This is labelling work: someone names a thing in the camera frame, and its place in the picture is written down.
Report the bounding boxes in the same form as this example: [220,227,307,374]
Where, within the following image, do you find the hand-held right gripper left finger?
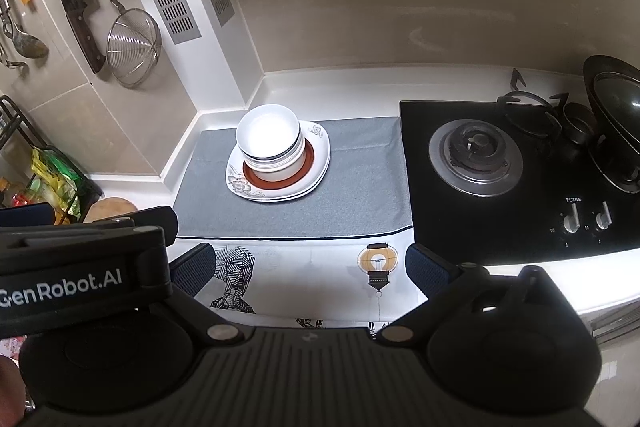
[167,243,243,345]

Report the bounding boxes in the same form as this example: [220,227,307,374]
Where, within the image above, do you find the small dark pot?
[562,103,599,146]

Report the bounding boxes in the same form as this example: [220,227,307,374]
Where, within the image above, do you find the round stove burner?
[428,119,524,198]

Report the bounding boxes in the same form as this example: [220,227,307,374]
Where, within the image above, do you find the white bowls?
[240,122,307,182]

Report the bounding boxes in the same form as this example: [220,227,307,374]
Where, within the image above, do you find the round wooden board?
[82,197,138,224]

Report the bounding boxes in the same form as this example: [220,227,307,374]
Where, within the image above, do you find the white floral square plate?
[227,121,331,198]
[230,167,329,203]

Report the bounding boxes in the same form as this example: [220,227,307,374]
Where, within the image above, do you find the red rimmed plate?
[242,138,316,190]

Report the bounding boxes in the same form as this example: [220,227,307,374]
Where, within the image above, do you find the black gas stove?
[399,99,640,265]

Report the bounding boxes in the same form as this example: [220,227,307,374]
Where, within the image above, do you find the grey counter mat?
[172,117,415,240]

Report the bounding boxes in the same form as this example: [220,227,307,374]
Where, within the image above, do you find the printed white cloth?
[192,232,431,333]

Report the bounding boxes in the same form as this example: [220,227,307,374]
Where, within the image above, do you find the white ceramic bowl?
[236,104,301,160]

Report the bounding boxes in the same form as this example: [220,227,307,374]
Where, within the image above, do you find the black wire rack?
[0,96,103,218]

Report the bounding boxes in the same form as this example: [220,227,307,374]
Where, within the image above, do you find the black wok with lid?
[582,55,640,194]

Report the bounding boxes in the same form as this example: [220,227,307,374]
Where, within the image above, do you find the yellow green packets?
[31,147,90,224]

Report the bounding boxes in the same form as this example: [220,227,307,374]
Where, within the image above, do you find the hanging kitchen cleaver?
[44,0,107,75]

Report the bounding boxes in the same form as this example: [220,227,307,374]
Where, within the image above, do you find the black pot support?
[496,69,571,140]

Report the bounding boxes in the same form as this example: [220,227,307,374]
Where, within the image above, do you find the hanging metal ladle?
[0,0,50,60]

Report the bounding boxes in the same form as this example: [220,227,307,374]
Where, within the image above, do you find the wire mesh skimmer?
[67,0,163,88]

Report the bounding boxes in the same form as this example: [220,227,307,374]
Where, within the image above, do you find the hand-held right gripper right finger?
[375,243,568,347]

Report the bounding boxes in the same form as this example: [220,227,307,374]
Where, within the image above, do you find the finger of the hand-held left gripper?
[92,206,180,250]

